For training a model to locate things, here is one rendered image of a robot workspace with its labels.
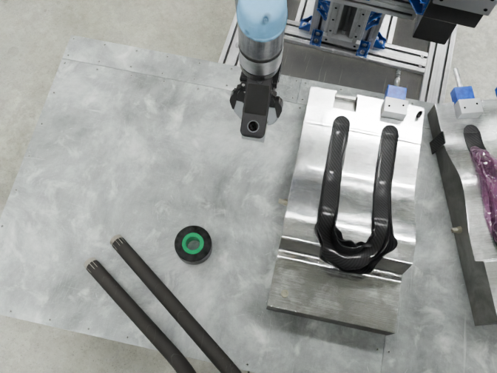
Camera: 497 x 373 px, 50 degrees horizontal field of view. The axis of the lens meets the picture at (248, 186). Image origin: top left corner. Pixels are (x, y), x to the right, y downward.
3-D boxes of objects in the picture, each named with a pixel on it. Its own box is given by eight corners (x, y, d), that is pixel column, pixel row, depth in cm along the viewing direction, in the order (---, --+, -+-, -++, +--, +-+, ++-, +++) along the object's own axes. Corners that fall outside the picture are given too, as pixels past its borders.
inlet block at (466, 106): (441, 75, 129) (449, 63, 123) (461, 74, 129) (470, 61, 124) (452, 123, 124) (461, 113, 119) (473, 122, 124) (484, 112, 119)
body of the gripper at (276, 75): (282, 75, 105) (286, 38, 94) (274, 112, 102) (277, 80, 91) (245, 68, 106) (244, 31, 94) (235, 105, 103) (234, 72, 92)
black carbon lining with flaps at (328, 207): (331, 118, 120) (338, 97, 111) (401, 132, 119) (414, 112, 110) (305, 266, 109) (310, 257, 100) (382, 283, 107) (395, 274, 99)
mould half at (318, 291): (306, 104, 129) (313, 75, 116) (413, 124, 127) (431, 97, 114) (265, 308, 112) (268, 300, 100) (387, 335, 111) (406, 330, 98)
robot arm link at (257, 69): (278, 67, 87) (230, 58, 87) (276, 82, 91) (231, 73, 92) (287, 29, 89) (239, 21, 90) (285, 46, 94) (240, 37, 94)
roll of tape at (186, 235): (186, 271, 115) (184, 268, 112) (170, 240, 117) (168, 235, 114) (218, 254, 116) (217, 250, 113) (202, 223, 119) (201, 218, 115)
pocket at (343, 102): (333, 98, 124) (335, 89, 120) (355, 102, 123) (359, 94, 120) (330, 115, 122) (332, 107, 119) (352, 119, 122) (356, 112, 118)
